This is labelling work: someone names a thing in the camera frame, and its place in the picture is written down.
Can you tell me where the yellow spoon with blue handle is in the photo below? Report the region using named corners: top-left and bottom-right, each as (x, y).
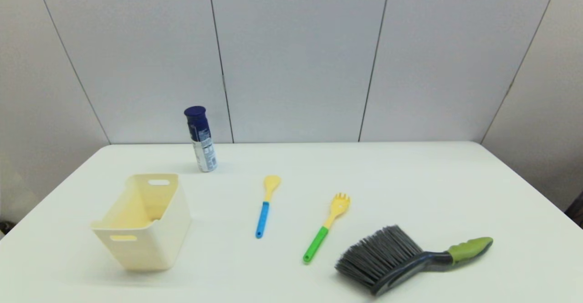
top-left (255, 175), bottom-right (281, 239)

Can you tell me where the blue and white spray can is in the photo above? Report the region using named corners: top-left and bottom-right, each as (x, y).
top-left (184, 106), bottom-right (218, 173)

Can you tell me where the cream plastic storage basket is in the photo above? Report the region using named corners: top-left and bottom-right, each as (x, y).
top-left (90, 173), bottom-right (192, 272)

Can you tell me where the dark object beside table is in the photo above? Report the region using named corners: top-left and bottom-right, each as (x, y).
top-left (565, 192), bottom-right (583, 229)

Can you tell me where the yellow fork with green handle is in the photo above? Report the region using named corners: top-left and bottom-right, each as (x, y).
top-left (302, 193), bottom-right (351, 265)

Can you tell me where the grey hand brush, green handle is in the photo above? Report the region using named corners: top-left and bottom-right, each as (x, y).
top-left (335, 225), bottom-right (494, 297)

